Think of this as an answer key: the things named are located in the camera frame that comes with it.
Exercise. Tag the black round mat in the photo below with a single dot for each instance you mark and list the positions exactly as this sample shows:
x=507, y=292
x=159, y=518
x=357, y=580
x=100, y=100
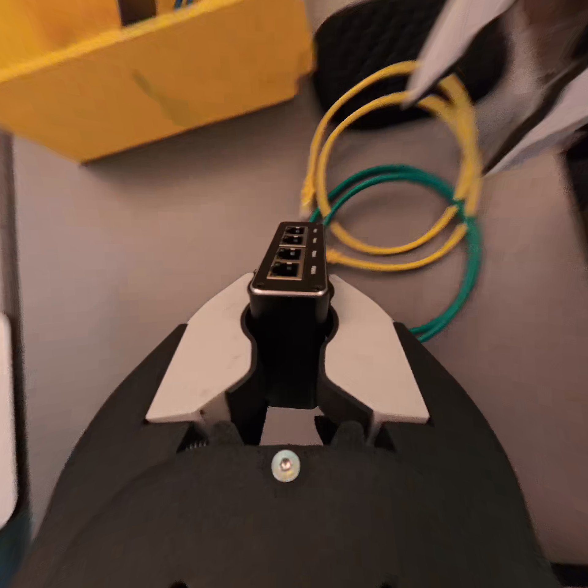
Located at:
x=367, y=46

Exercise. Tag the black ethernet splitter box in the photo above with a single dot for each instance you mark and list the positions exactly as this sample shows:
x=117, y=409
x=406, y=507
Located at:
x=285, y=330

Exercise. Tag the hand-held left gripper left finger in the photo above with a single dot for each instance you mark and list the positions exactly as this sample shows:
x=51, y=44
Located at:
x=206, y=358

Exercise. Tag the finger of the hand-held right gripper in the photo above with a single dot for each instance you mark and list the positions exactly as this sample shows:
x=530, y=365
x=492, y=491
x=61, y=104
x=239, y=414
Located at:
x=546, y=124
x=454, y=41

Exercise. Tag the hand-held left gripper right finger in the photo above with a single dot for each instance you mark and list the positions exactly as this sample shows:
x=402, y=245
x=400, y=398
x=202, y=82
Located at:
x=367, y=358

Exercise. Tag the yellow plastic bin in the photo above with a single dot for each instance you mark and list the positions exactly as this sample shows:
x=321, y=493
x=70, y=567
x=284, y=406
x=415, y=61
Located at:
x=183, y=69

